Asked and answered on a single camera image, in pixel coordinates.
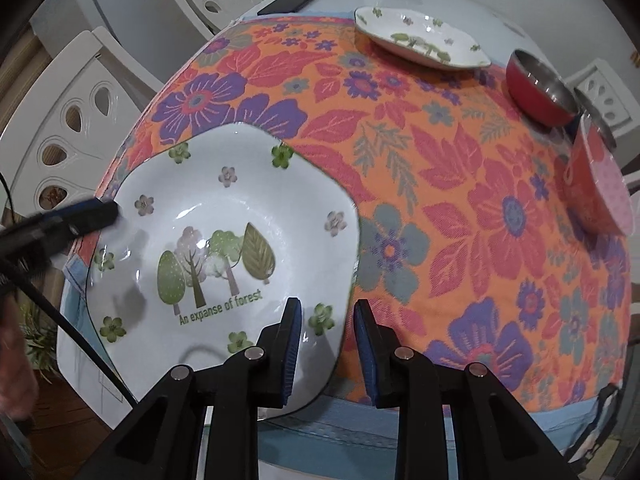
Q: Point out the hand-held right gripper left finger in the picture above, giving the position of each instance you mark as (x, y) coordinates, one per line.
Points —
(295, 340)

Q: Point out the blue steel bowl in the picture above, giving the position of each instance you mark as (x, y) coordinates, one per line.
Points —
(595, 110)

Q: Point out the person's left forearm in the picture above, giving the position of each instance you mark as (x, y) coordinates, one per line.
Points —
(14, 380)

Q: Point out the orange floral tablecloth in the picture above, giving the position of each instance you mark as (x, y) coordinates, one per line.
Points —
(325, 425)

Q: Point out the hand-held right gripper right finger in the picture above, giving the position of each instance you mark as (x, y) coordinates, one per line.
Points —
(362, 345)

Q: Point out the pink and orange bowl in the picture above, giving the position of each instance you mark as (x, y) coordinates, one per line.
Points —
(610, 190)

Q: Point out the green potted plant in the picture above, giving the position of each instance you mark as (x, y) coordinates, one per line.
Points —
(40, 340)

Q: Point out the black smartphone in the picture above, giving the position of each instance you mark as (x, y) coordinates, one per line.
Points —
(287, 3)

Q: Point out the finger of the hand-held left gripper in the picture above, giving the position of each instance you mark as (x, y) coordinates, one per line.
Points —
(85, 215)

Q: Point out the orange floral table cloth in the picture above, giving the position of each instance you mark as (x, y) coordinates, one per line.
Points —
(425, 185)

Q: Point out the red steel bowl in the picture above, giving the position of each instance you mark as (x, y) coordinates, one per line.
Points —
(530, 95)

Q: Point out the white tree print plate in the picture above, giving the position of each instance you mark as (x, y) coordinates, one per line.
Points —
(210, 200)
(425, 35)

